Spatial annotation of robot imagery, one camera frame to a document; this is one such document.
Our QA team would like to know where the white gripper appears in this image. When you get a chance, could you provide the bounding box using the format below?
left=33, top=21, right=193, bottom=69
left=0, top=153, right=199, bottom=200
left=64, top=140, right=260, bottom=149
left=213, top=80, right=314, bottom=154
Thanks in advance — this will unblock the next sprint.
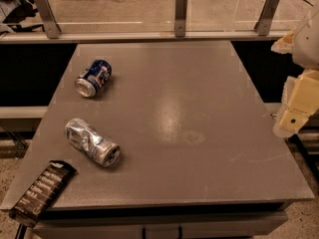
left=271, top=4, right=319, bottom=137

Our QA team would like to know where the blue pepsi can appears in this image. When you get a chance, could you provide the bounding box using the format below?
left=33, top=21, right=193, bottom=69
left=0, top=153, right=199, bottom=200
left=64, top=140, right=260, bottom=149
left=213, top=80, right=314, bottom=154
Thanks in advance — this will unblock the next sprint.
left=75, top=60, right=112, bottom=98

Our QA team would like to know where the crushed silver can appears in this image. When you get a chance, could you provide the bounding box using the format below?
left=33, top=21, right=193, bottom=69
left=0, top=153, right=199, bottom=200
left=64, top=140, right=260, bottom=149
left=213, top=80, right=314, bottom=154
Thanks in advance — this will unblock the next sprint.
left=65, top=119, right=120, bottom=167

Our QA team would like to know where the right metal bracket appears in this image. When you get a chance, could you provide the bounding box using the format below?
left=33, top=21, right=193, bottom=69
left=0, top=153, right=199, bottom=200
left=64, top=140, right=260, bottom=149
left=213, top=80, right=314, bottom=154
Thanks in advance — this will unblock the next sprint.
left=254, top=0, right=280, bottom=36

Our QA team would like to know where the metal bracket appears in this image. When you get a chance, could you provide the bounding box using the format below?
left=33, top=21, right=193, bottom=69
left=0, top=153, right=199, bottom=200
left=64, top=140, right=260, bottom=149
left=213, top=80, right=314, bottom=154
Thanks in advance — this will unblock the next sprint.
left=34, top=0, right=61, bottom=39
left=254, top=0, right=280, bottom=36
left=174, top=0, right=187, bottom=38

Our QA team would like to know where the middle metal bracket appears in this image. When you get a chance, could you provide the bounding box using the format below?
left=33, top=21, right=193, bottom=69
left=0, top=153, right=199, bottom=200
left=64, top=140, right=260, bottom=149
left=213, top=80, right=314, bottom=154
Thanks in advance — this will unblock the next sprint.
left=174, top=0, right=187, bottom=38

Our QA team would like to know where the left metal bracket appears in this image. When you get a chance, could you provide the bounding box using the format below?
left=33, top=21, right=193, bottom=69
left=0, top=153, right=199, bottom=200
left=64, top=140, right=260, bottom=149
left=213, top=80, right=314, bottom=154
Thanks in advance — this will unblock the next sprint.
left=34, top=0, right=61, bottom=39

